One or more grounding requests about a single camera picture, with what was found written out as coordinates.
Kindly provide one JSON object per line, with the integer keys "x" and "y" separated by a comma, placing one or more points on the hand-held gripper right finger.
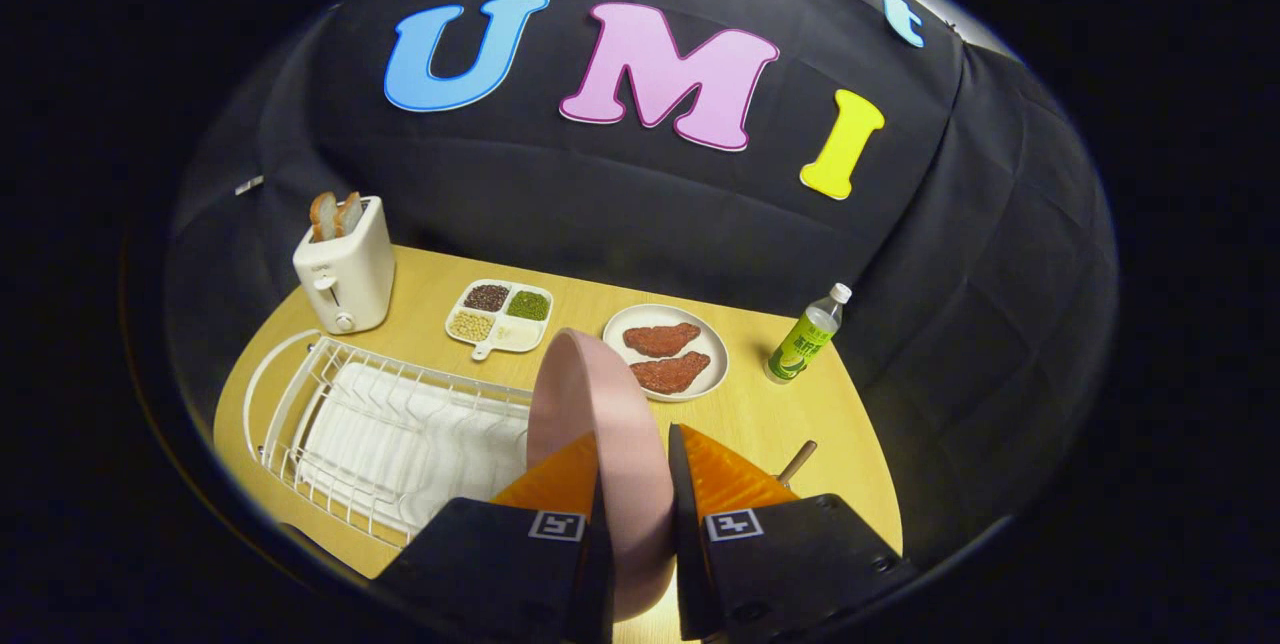
{"x": 685, "y": 544}

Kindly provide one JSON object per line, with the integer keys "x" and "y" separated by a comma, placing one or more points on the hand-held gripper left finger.
{"x": 500, "y": 574}

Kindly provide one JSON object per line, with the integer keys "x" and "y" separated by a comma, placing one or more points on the white dish rack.
{"x": 400, "y": 444}

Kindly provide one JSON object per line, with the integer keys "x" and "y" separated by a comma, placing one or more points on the pink plate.
{"x": 600, "y": 394}

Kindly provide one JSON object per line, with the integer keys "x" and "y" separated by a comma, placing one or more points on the white plate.
{"x": 612, "y": 349}

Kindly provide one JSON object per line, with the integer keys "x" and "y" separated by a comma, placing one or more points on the brown meat piece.
{"x": 670, "y": 374}
{"x": 660, "y": 339}

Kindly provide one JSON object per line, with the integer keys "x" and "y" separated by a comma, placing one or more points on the green label drink bottle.
{"x": 800, "y": 344}

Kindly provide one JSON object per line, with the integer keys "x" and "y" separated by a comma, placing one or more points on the white divided bean tray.
{"x": 515, "y": 334}

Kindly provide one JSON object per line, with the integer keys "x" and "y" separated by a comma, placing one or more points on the white toaster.
{"x": 350, "y": 274}

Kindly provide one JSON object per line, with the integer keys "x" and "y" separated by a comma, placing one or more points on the black backdrop cloth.
{"x": 600, "y": 194}

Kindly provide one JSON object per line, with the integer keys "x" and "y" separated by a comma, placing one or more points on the toasted bread slice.
{"x": 348, "y": 214}
{"x": 322, "y": 216}

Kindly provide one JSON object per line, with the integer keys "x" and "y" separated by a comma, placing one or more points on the white clip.
{"x": 249, "y": 185}

